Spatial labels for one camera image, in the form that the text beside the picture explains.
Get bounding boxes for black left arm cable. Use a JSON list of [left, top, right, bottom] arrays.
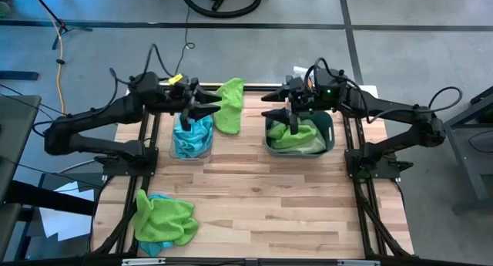
[[109, 43, 178, 86]]

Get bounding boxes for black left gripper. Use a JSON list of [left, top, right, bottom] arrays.
[[169, 76, 223, 132]]

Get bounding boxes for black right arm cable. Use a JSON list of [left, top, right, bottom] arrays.
[[369, 86, 463, 123]]

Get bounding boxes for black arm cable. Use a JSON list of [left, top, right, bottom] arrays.
[[369, 86, 463, 123], [109, 43, 178, 86]]

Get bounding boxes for thin black floor cable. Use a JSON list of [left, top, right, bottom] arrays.
[[173, 0, 196, 77]]

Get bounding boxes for silver metal bracket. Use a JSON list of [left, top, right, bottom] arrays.
[[337, 259, 381, 266], [122, 258, 166, 266]]

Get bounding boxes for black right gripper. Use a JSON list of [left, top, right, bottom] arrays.
[[260, 75, 315, 136]]

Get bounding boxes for dark grey desk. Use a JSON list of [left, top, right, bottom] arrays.
[[0, 94, 42, 259]]

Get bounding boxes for yellow floor cable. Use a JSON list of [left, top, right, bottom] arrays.
[[40, 3, 66, 116]]

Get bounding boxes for teal plastic basket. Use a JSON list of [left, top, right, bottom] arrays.
[[264, 110, 335, 159]]

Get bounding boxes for clear plastic basket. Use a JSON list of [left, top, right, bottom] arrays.
[[168, 111, 215, 161]]

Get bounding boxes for green microfiber towel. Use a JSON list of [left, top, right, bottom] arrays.
[[213, 77, 247, 136], [132, 188, 200, 247], [275, 119, 328, 155], [267, 121, 319, 150]]

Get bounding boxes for white paper sheets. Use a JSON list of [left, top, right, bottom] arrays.
[[38, 180, 96, 243]]

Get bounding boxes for black tripod stand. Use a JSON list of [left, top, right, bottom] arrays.
[[29, 0, 93, 51]]

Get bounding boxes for grey metal table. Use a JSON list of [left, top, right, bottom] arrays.
[[442, 86, 493, 213]]

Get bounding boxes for black aluminium table frame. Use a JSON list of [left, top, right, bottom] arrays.
[[90, 82, 415, 266]]

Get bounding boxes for black vacuum hose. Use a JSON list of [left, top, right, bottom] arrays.
[[178, 0, 263, 19]]

